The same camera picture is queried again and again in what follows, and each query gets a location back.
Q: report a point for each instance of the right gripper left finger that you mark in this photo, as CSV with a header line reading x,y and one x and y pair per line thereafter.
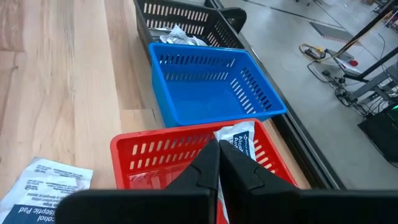
x,y
174,202

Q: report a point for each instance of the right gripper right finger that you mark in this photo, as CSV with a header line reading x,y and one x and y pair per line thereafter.
x,y
267,202

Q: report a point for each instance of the blue-print alcohol pad packet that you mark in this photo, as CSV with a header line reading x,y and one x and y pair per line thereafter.
x,y
239,133
46,186

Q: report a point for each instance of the black-print white packet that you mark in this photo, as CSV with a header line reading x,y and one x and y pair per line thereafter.
x,y
177,35
199,41

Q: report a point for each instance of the red plastic basket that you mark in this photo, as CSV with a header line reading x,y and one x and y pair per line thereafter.
x,y
140,137

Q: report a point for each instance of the blue plastic basket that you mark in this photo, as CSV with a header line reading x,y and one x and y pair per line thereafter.
x,y
202,102

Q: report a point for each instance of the black floor box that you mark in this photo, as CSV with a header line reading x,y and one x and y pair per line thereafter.
x,y
379,133

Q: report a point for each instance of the black plastic basket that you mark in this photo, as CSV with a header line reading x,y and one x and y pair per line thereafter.
x,y
192,18

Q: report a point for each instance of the black neighbouring rig frame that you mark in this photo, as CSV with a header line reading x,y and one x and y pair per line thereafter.
x,y
373,67

